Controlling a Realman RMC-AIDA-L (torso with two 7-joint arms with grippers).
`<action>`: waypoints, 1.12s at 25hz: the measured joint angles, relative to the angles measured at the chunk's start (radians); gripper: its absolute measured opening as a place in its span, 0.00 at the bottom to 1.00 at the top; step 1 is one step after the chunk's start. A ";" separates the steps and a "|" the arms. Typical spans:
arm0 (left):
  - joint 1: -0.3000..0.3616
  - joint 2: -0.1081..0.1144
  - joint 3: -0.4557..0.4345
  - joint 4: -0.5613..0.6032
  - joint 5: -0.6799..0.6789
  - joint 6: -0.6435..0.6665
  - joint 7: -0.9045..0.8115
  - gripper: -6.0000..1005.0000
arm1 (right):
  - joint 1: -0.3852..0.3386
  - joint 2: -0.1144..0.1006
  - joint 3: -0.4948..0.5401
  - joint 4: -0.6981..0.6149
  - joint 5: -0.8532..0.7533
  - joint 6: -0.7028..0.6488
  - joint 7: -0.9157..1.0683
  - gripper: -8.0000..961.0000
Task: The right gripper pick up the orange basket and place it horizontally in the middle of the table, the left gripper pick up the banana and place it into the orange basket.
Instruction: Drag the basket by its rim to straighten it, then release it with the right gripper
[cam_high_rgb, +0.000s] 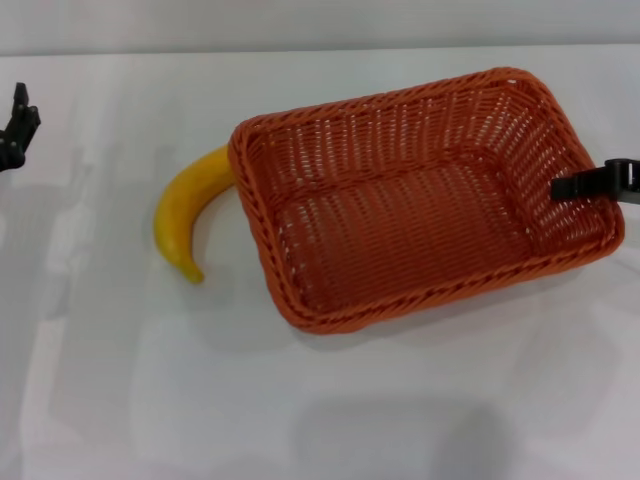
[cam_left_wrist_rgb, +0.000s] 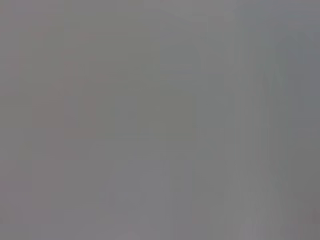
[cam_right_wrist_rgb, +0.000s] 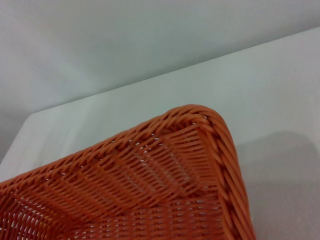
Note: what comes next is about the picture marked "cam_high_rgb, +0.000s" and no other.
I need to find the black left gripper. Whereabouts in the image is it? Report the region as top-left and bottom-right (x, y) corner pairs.
(0, 81), (42, 174)

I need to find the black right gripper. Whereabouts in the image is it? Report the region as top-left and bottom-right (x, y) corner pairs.
(551, 158), (640, 206)

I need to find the orange woven plastic basket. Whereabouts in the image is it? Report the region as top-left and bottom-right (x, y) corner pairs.
(228, 66), (626, 335)

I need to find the yellow banana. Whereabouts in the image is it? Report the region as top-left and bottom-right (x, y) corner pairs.
(152, 143), (234, 286)

